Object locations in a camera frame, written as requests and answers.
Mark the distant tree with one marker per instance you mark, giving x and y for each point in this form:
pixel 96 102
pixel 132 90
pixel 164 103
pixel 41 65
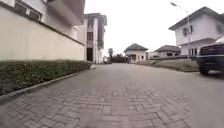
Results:
pixel 110 53

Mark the small house with dark roof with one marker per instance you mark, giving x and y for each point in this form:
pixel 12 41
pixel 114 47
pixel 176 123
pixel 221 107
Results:
pixel 135 52

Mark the tall cream building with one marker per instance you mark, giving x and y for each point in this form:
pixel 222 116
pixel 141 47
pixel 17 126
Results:
pixel 95 36

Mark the grey brick paved road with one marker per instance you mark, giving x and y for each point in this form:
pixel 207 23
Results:
pixel 126 96

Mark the low house with dark roof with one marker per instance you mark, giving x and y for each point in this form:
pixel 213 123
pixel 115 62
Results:
pixel 166 51

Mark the grass verge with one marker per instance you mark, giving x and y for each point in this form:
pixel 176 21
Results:
pixel 173 64

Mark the concrete kerb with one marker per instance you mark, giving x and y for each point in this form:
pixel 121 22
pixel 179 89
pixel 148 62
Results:
pixel 36 85

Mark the trimmed green hedge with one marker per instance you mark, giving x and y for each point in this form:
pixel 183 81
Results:
pixel 33 72

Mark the street lamp pole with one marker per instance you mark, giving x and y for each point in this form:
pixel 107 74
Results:
pixel 187 30

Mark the white house with dark roof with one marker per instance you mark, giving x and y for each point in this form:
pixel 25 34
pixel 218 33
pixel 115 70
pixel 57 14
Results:
pixel 200 31

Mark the dark vehicle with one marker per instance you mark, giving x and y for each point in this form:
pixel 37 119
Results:
pixel 211 58

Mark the cream building with wall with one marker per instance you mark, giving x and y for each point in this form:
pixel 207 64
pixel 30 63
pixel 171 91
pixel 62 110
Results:
pixel 36 36

